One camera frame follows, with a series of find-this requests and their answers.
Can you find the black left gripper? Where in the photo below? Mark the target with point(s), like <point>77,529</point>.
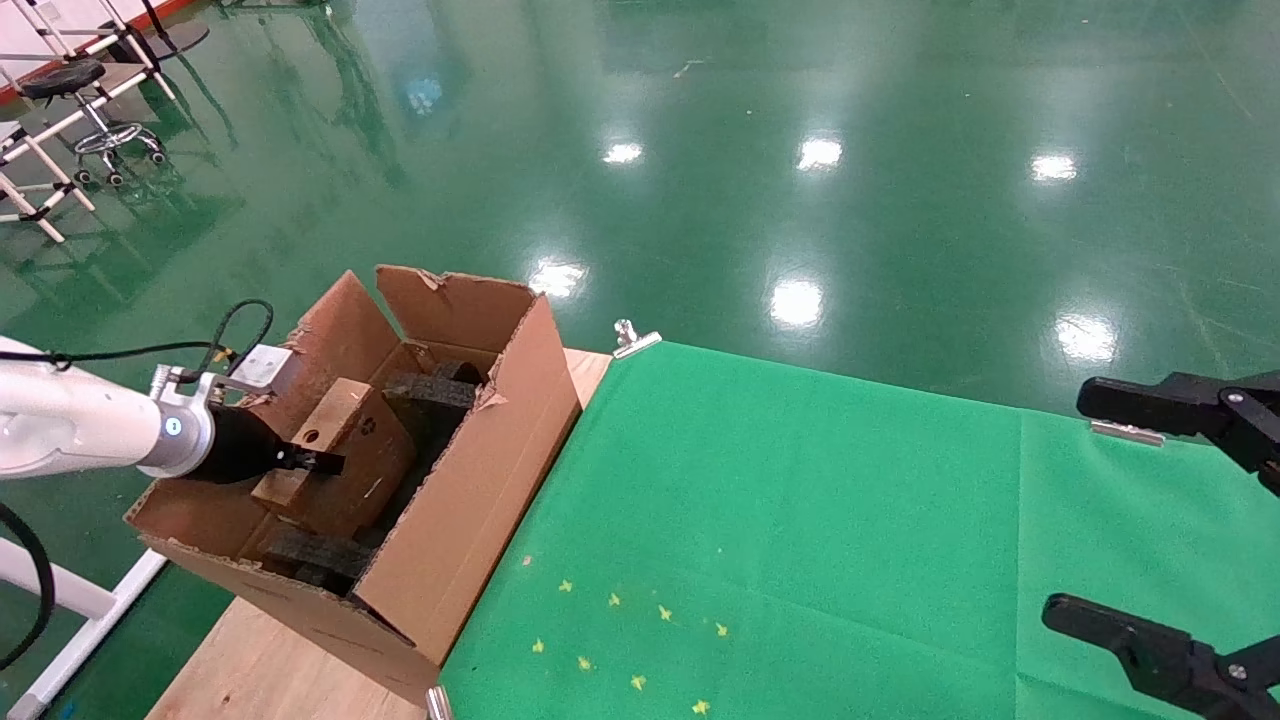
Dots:
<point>240,450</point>

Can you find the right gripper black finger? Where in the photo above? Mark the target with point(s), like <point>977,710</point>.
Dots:
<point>1160,655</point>
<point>1200,405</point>

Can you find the small brown cardboard box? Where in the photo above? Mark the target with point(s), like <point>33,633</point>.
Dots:
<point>360,460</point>

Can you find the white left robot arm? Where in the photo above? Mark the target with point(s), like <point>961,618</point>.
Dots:
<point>80,425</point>

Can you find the large open cardboard carton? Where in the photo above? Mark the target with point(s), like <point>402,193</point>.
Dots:
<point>470,500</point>

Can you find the silver metal clip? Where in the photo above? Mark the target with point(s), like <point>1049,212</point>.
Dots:
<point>438,704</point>
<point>630,340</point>
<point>1128,432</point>

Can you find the green cloth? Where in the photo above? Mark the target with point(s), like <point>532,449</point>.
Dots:
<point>850,540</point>

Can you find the white pipe rack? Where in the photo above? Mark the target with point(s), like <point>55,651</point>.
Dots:
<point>40,150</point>

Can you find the black round stand base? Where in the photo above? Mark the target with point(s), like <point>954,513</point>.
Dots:
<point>175,38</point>

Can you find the black wheeled stool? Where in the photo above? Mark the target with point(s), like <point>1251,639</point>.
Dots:
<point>65,78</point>

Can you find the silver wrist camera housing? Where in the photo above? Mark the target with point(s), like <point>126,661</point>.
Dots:
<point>262,367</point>

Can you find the white table frame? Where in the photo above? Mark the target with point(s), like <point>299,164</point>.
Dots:
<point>70,600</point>

